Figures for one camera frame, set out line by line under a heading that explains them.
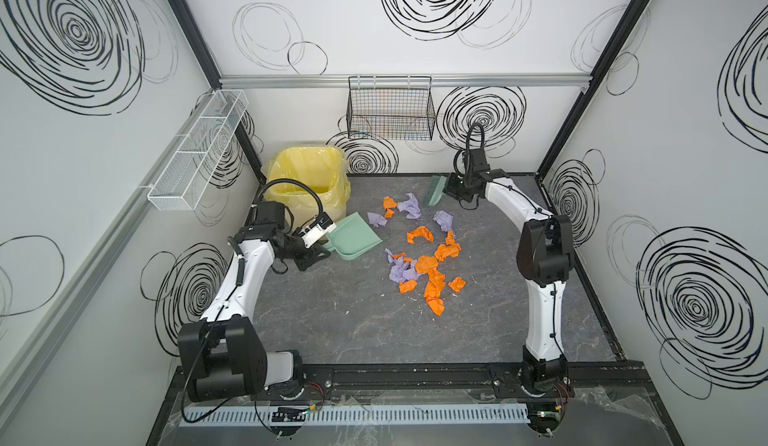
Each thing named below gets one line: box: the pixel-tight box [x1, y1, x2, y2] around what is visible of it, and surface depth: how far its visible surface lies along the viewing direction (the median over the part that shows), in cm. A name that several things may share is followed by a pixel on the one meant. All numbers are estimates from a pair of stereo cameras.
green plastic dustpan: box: [323, 212, 383, 260], surface depth 88 cm
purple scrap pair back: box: [397, 192, 422, 219], surface depth 111 cm
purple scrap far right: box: [432, 210, 454, 232], surface depth 107 cm
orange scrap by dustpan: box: [434, 230, 462, 262], surface depth 98 cm
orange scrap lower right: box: [448, 276, 467, 293], surface depth 91 cm
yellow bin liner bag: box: [262, 145, 351, 210], surface depth 95 cm
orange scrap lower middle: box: [424, 270, 446, 301], surface depth 92 cm
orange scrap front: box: [399, 279, 418, 294], surface depth 91 cm
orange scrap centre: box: [416, 255, 438, 274], surface depth 96 cm
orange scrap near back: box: [383, 196, 398, 218], surface depth 111 cm
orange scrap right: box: [406, 226, 435, 244], surface depth 104 cm
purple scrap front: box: [384, 248, 419, 283], surface depth 94 cm
